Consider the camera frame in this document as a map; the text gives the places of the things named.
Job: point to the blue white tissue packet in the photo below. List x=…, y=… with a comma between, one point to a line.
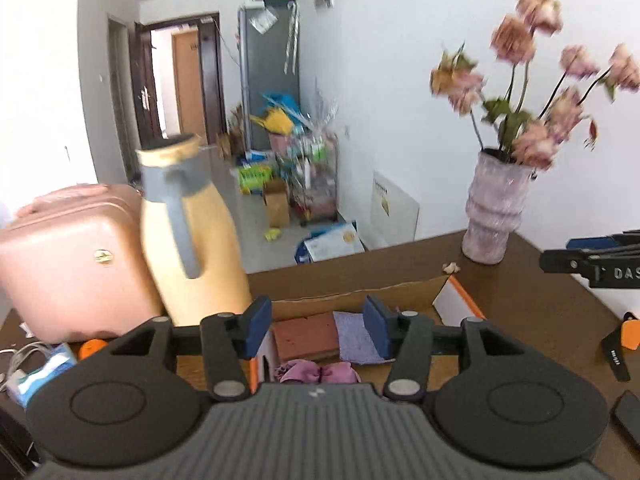
x=45, y=370

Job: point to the pink suitcase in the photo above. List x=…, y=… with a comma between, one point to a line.
x=65, y=270

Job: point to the white desk calendar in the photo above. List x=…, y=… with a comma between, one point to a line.
x=395, y=205

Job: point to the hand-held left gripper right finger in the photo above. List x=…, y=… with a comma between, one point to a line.
x=377, y=322

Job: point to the clear umbrella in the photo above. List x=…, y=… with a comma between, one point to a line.
x=291, y=35

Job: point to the green package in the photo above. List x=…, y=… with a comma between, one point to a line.
x=255, y=177

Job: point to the purple knitted cloth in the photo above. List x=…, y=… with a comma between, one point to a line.
x=352, y=340

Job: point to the red cardboard box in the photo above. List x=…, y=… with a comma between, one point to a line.
x=325, y=305

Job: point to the grey refrigerator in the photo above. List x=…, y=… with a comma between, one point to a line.
x=270, y=85

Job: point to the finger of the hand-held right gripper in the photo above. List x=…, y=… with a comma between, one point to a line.
x=600, y=242
x=565, y=260

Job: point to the black phone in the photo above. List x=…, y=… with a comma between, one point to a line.
x=630, y=417

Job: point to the clear plastic packet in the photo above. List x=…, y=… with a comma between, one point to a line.
x=262, y=20

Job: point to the blue white flat box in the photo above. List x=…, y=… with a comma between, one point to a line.
x=330, y=242

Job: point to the dried pink rose bouquet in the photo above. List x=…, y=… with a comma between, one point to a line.
x=530, y=140

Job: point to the purple ceramic vase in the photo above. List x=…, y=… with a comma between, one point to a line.
x=492, y=210

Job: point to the small brown cardboard box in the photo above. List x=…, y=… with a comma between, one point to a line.
x=276, y=205

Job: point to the blue yellow plastic bags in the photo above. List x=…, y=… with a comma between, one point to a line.
x=277, y=115

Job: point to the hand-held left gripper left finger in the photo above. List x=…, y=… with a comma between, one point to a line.
x=257, y=321

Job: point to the orange black stand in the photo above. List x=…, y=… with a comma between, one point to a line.
x=617, y=355

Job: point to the brick-shaped brown sponge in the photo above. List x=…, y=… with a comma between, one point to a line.
x=305, y=335

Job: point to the yellow thermos jug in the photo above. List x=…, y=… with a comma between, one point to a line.
x=210, y=260

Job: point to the brown door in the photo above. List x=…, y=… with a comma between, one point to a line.
x=190, y=85

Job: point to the orange fruit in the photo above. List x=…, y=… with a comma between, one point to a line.
x=92, y=346

